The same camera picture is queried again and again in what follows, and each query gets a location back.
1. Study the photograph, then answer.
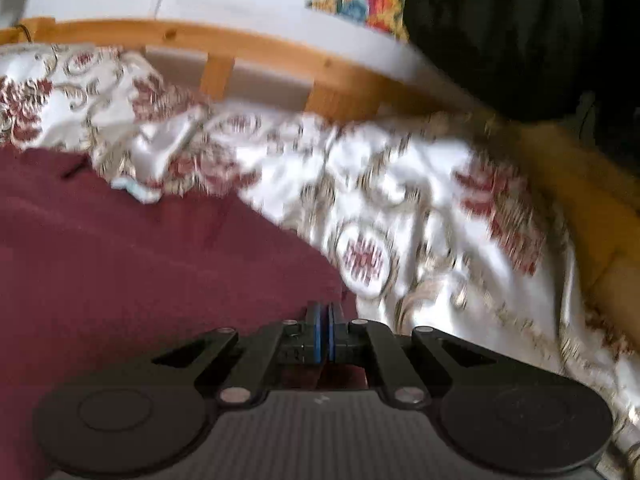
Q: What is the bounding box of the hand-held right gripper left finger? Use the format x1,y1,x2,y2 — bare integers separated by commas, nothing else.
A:
149,302,329,409

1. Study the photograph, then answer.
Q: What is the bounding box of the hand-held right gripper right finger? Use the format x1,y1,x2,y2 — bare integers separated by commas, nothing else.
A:
328,302,507,408

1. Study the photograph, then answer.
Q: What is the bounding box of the maroon long-sleeved sweater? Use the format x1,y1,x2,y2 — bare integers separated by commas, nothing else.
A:
0,147,359,480

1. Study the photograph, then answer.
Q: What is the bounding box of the white floral satin blanket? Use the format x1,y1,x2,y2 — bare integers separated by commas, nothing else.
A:
0,44,640,466

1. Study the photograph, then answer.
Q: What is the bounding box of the black padded jacket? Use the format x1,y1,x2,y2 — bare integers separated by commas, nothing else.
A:
402,0,640,124

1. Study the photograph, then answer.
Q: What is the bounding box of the wooden bed frame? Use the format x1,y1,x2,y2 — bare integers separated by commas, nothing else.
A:
0,17,640,313

